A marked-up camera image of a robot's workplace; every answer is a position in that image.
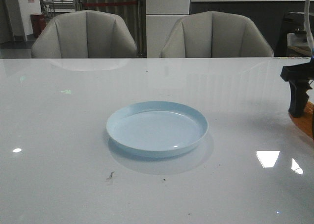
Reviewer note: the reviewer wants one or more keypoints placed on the red trash bin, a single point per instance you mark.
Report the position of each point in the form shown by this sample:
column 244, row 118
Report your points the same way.
column 38, row 24

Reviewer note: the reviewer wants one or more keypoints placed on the right beige upholstered chair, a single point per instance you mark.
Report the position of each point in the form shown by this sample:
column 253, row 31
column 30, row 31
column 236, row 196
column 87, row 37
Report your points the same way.
column 215, row 34

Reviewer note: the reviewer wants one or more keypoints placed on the left beige upholstered chair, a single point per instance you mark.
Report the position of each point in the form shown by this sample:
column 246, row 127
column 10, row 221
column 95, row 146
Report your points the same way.
column 85, row 34

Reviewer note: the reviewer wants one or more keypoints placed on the beige upholstered chair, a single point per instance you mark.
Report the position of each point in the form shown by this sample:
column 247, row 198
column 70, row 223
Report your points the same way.
column 85, row 34
column 215, row 34

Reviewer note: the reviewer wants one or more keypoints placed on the orange corn cob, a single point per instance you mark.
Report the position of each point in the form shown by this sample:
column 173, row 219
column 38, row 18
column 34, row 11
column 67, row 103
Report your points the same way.
column 306, row 122

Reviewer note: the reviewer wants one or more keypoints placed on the light blue round plate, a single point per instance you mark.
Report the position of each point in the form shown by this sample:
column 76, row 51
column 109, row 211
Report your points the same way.
column 157, row 129

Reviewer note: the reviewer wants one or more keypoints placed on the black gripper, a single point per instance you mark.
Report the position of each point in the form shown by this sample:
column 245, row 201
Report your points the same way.
column 298, row 77

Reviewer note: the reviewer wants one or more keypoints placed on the red barrier belt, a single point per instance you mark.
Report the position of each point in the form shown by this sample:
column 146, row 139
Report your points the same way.
column 125, row 3

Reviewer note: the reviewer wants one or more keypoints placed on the white cabinet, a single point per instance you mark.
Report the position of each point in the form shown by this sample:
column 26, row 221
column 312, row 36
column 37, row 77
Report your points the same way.
column 161, row 15

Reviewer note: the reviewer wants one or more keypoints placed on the dark grey counter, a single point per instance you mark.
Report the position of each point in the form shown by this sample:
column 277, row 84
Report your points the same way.
column 266, row 14

